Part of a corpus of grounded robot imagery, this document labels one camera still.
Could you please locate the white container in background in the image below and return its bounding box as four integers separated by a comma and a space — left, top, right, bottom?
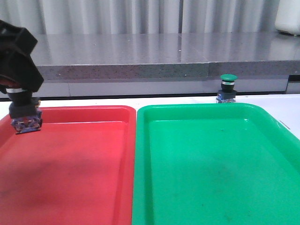
275, 0, 300, 36

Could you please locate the green mushroom push button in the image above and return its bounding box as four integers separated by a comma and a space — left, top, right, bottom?
216, 74, 238, 103

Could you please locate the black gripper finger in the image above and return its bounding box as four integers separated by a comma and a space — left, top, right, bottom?
0, 20, 44, 93

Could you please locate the green plastic tray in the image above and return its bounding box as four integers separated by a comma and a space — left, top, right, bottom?
132, 103, 300, 225

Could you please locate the red mushroom push button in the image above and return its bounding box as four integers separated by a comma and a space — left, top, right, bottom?
0, 77, 43, 135

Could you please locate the red plastic tray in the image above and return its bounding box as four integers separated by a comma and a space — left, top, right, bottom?
0, 106, 136, 225

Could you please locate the grey stone platform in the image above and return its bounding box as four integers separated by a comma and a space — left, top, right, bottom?
32, 32, 300, 81

